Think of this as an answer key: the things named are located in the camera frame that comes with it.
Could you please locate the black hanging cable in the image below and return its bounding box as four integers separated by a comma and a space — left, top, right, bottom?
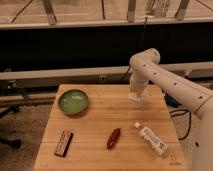
118, 16, 149, 83

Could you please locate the wooden table board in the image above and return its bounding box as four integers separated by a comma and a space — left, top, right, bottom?
34, 85, 187, 171

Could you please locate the black office chair base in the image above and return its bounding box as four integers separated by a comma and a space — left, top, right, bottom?
0, 105, 23, 150

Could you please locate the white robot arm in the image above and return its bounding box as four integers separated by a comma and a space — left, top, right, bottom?
129, 48, 213, 171

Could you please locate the green ceramic bowl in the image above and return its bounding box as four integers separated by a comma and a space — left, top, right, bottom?
58, 89, 89, 116

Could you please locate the black floor cable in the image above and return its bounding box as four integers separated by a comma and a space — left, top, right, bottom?
169, 108, 193, 141

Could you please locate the red-brown oblong toy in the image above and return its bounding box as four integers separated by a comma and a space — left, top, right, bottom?
107, 128, 120, 150

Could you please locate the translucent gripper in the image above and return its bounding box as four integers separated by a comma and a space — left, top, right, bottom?
130, 78, 148, 95

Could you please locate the white sponge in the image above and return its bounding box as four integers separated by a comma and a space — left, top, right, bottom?
128, 93, 147, 102

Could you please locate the brown rectangular box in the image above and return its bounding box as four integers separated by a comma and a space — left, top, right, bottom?
54, 130, 73, 157

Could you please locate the metal frame rail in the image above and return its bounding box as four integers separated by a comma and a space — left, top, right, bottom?
0, 62, 213, 88

